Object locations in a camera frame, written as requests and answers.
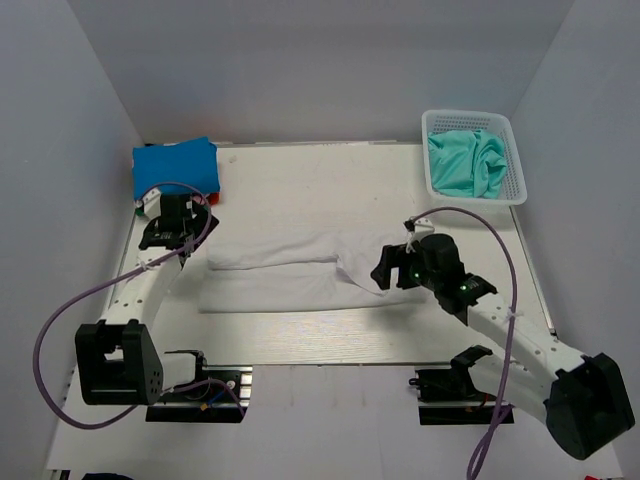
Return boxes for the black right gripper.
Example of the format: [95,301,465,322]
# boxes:
[371,243,442,291]

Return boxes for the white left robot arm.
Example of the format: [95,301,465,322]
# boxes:
[75,195,218,405]

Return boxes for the folded red t shirt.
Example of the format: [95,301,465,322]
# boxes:
[208,192,220,205]

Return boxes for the white t shirt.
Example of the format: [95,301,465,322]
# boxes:
[198,228,428,314]

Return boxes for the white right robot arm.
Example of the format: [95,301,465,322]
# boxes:
[371,234,635,460]

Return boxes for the folded blue t shirt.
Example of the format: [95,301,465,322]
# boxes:
[132,137,220,201]

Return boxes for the teal t shirt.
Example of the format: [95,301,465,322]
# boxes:
[427,129,508,200]

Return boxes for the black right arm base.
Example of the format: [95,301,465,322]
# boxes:
[408,364,495,426]

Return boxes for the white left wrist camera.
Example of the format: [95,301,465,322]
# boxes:
[135,193,161,219]

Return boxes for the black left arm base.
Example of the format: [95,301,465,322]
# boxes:
[145,365,253,424]

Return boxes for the white plastic basket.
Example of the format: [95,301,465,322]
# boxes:
[421,109,528,211]

